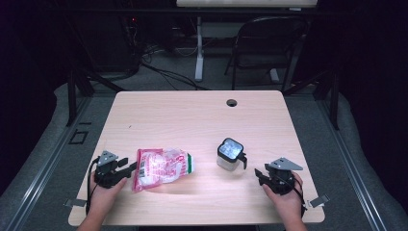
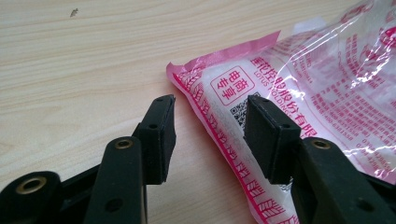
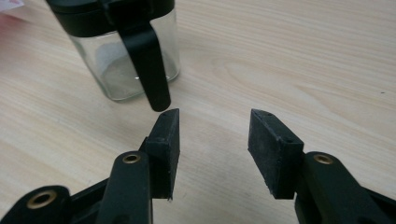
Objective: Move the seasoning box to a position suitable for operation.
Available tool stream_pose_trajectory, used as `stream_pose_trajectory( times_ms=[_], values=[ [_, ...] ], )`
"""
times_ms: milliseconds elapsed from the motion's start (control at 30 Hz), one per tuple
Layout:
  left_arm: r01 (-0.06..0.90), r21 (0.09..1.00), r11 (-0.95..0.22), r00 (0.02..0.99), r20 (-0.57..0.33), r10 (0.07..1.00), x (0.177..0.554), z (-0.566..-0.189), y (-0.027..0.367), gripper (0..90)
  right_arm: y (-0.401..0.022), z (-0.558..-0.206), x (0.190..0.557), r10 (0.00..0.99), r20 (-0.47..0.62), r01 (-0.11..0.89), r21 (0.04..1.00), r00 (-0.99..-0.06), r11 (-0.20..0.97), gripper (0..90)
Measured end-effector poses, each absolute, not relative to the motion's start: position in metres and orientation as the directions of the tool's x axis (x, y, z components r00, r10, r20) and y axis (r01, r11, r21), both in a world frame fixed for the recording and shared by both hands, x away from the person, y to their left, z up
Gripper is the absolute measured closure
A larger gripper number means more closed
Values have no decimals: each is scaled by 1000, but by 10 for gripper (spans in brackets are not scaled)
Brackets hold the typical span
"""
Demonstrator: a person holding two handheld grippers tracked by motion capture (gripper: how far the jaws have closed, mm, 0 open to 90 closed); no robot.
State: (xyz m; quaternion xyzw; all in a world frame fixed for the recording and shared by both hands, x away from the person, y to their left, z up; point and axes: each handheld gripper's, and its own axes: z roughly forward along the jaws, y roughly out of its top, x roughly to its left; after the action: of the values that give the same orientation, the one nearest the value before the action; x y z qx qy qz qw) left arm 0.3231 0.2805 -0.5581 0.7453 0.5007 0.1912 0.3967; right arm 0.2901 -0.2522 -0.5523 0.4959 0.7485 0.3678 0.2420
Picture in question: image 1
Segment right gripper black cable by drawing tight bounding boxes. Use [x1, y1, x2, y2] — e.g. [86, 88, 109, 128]
[290, 175, 308, 219]

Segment clear jar with black lid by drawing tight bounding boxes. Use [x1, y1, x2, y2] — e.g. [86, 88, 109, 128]
[216, 137, 248, 172]

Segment person's left hand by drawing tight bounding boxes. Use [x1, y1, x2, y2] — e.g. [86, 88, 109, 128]
[89, 172, 128, 212]

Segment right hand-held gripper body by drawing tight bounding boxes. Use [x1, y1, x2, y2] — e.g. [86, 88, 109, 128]
[268, 157, 304, 195]

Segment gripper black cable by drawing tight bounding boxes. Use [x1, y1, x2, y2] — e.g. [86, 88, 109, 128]
[85, 156, 101, 216]
[290, 175, 308, 219]

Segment black floor cables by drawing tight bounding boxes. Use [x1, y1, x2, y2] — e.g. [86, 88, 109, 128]
[140, 44, 210, 91]

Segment person's right hand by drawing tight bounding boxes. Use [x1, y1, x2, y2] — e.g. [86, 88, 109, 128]
[262, 172, 305, 223]

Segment grey metal table bracket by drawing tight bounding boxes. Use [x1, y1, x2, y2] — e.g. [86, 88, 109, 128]
[307, 193, 331, 209]
[64, 198, 88, 209]

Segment black frame post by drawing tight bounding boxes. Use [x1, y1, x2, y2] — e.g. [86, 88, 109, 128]
[65, 68, 79, 127]

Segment red and white plastic bag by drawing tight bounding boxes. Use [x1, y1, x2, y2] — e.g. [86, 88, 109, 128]
[132, 147, 196, 193]

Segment black curtain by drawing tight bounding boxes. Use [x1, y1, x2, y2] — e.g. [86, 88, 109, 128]
[0, 0, 70, 193]
[338, 0, 408, 206]

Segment white desk leg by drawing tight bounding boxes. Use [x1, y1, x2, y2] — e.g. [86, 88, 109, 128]
[194, 15, 206, 83]

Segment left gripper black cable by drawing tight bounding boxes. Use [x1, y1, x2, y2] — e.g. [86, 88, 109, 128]
[85, 156, 101, 216]

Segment white desk top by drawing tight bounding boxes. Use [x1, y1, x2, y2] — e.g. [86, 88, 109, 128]
[175, 0, 319, 9]

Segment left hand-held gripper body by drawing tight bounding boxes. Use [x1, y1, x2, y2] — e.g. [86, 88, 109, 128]
[93, 150, 128, 190]

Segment black folding chair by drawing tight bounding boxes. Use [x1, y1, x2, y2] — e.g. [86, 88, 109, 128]
[223, 15, 310, 93]

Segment aluminium floor rail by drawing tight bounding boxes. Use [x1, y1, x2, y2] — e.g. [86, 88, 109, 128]
[316, 95, 388, 231]
[5, 95, 92, 231]

